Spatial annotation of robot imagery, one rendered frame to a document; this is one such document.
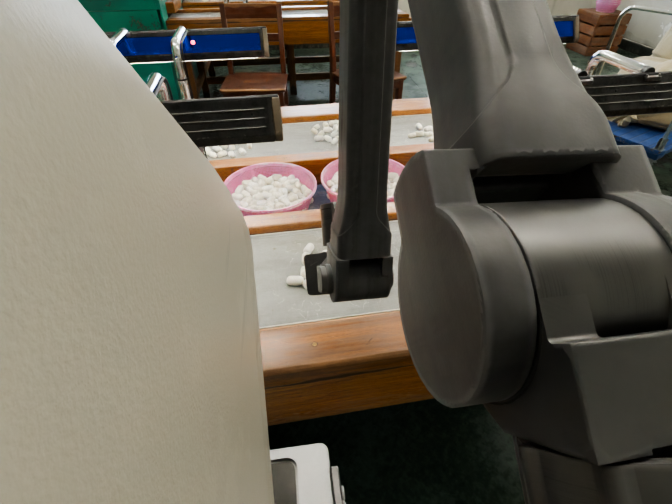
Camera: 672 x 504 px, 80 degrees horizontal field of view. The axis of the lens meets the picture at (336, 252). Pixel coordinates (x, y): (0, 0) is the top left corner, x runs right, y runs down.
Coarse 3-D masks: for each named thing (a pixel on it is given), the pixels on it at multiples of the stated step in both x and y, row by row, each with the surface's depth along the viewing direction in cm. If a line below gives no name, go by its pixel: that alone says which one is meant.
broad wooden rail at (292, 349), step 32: (352, 320) 76; (384, 320) 76; (288, 352) 70; (320, 352) 70; (352, 352) 70; (384, 352) 70; (288, 384) 70; (320, 384) 72; (352, 384) 74; (384, 384) 76; (416, 384) 78; (288, 416) 77; (320, 416) 80
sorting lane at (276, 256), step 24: (264, 240) 98; (288, 240) 98; (312, 240) 98; (264, 264) 92; (288, 264) 92; (264, 288) 86; (288, 288) 86; (264, 312) 80; (288, 312) 80; (312, 312) 80; (336, 312) 80; (360, 312) 80
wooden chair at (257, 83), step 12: (228, 12) 269; (240, 12) 270; (252, 12) 270; (264, 12) 270; (276, 12) 270; (276, 36) 279; (228, 60) 284; (240, 72) 293; (252, 72) 293; (264, 72) 293; (276, 72) 293; (228, 84) 273; (240, 84) 274; (252, 84) 274; (264, 84) 274; (276, 84) 273; (228, 96) 267
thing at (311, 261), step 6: (306, 258) 63; (312, 258) 63; (318, 258) 63; (324, 258) 63; (306, 264) 63; (312, 264) 63; (318, 264) 63; (306, 270) 63; (312, 270) 63; (306, 276) 63; (312, 276) 63; (306, 282) 63; (312, 282) 63; (312, 288) 63; (312, 294) 63; (318, 294) 63
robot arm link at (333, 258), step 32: (352, 0) 35; (384, 0) 35; (352, 32) 36; (384, 32) 36; (352, 64) 37; (384, 64) 37; (352, 96) 38; (384, 96) 38; (352, 128) 39; (384, 128) 39; (352, 160) 40; (384, 160) 41; (352, 192) 41; (384, 192) 42; (352, 224) 43; (384, 224) 43; (352, 256) 44; (384, 256) 45; (352, 288) 45; (384, 288) 46
